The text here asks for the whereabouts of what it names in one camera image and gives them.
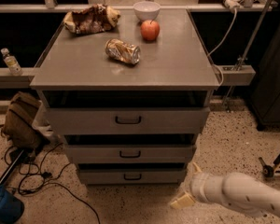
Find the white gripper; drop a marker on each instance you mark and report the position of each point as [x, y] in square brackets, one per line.
[198, 186]

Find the grey drawer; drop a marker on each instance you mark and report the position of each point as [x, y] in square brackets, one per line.
[127, 120]
[131, 173]
[129, 148]

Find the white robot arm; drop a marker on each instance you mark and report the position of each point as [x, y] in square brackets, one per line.
[236, 191]

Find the grey bottom drawer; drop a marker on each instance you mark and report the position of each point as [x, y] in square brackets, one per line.
[131, 173]

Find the grey drawer cabinet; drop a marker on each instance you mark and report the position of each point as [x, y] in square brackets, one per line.
[173, 71]

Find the grey top drawer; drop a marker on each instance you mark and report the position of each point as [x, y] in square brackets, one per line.
[127, 120]

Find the black wheeled stand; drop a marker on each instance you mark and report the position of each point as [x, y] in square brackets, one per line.
[268, 170]

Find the dark grey cabinet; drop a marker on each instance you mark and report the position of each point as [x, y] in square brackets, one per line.
[265, 95]

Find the crushed gold soda can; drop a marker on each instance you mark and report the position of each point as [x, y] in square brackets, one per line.
[122, 51]

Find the metal tripod pole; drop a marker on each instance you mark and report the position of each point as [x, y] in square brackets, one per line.
[237, 67]

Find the red apple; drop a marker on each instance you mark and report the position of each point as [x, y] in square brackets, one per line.
[150, 30]

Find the white bowl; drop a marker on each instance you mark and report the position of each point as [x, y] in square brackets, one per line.
[146, 10]

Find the brown fabric bag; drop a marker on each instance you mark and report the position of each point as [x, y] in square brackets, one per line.
[20, 115]

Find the brown chip bag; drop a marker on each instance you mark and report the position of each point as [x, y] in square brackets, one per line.
[92, 20]

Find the small plastic bottle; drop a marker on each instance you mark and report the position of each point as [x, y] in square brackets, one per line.
[11, 62]

